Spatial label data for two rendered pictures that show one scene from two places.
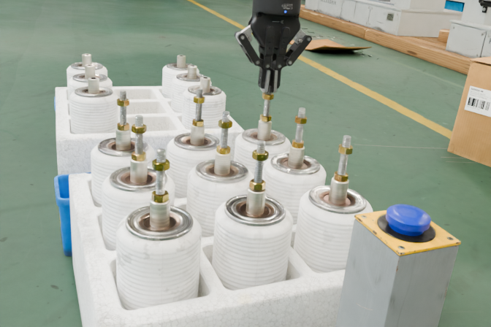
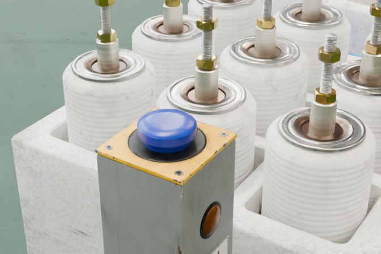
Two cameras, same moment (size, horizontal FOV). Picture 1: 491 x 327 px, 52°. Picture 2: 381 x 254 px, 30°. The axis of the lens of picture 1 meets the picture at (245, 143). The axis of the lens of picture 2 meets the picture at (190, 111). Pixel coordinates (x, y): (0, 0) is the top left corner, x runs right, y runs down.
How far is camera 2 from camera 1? 0.55 m
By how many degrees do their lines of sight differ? 52
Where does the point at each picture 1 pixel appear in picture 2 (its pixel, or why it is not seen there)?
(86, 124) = not seen: outside the picture
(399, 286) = (106, 197)
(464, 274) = not seen: outside the picture
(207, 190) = (221, 64)
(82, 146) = (278, 1)
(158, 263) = (71, 98)
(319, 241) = (265, 170)
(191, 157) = (278, 30)
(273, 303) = not seen: hidden behind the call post
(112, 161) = (193, 8)
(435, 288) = (159, 232)
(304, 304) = not seen: hidden behind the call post
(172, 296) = (85, 142)
